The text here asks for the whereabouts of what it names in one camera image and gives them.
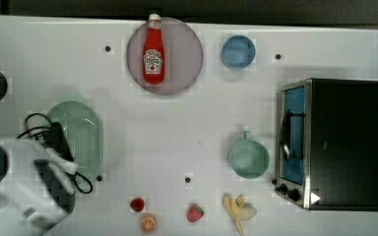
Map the red ketchup bottle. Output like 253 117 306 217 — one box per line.
143 14 165 85

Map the small red fruit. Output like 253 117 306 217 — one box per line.
130 198 145 212

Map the black toaster oven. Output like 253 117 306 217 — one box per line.
273 78 378 211

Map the green mug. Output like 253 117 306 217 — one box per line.
227 131 270 179

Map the blue bowl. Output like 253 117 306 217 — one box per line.
221 35 256 70

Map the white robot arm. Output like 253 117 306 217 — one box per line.
0 122 77 236

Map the green plastic strainer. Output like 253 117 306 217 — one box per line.
47 101 103 180

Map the grey round plate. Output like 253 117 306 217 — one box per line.
126 18 203 95

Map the strawberry toy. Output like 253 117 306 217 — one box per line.
186 204 205 222

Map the peeled banana toy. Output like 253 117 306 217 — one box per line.
222 194 257 236

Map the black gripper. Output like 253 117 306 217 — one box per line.
43 122 74 161

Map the orange slice toy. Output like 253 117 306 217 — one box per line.
140 214 158 234

